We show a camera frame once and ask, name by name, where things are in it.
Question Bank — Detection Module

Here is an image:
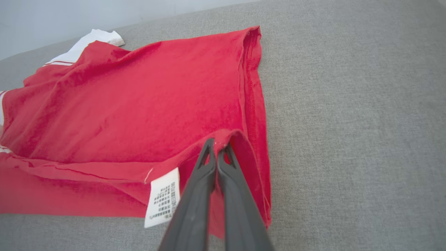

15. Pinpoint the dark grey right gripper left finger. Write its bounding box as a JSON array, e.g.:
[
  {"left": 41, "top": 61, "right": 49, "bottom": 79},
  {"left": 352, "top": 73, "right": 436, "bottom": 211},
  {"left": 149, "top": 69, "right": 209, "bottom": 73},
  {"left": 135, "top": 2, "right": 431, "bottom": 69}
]
[{"left": 159, "top": 138, "right": 217, "bottom": 251}]

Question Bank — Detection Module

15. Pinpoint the red and white jersey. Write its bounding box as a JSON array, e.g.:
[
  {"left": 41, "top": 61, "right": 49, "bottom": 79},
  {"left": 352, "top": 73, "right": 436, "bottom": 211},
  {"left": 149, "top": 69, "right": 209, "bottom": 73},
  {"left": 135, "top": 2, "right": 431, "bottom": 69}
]
[{"left": 0, "top": 25, "right": 272, "bottom": 239}]

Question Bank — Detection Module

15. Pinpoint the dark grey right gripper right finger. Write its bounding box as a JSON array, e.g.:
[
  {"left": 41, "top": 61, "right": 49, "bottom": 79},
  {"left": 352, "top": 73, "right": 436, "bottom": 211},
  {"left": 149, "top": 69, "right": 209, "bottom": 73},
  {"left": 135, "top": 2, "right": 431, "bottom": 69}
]
[{"left": 217, "top": 143, "right": 274, "bottom": 251}]

